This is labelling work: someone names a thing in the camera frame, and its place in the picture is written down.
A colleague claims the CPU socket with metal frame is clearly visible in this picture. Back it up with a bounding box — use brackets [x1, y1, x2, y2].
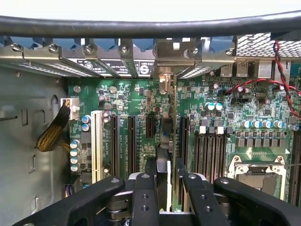
[226, 155, 288, 192]

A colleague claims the short black expansion slot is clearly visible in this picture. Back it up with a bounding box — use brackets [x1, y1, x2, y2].
[145, 116, 155, 139]

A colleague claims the white power connector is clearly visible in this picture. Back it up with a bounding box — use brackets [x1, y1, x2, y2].
[60, 97, 80, 121]

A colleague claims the perforated metal slot cover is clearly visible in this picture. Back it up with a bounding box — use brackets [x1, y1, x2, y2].
[178, 65, 208, 80]

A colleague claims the red and black twisted wire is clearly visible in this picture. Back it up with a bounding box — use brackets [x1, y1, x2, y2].
[225, 40, 301, 121]

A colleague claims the metal port housing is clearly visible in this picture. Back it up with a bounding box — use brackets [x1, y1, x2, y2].
[257, 60, 274, 79]

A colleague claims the green motherboard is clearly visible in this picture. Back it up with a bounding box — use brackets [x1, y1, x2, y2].
[66, 76, 301, 209]

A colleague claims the metal USB port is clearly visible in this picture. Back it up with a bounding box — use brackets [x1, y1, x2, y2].
[220, 60, 234, 78]
[236, 60, 249, 78]

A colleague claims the white expansion slot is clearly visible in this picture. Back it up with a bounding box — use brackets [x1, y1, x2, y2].
[90, 110, 104, 184]

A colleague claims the yellow black braided power cable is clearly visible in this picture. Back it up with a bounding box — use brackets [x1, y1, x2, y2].
[34, 103, 71, 153]

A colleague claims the black label sticker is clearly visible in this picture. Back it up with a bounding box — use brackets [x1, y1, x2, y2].
[76, 58, 155, 77]

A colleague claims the black RAM slot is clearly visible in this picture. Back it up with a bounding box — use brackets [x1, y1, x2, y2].
[212, 126, 221, 183]
[194, 126, 206, 176]
[204, 127, 214, 182]
[220, 128, 228, 179]
[290, 130, 301, 206]

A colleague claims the thick black cable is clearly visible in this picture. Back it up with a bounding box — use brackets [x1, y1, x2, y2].
[0, 10, 301, 39]

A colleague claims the grey metal PC case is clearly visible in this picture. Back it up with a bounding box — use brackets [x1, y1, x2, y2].
[0, 32, 301, 226]

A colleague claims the long black expansion slot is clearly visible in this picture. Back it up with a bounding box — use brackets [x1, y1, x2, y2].
[110, 114, 121, 178]
[180, 115, 190, 167]
[127, 115, 137, 175]

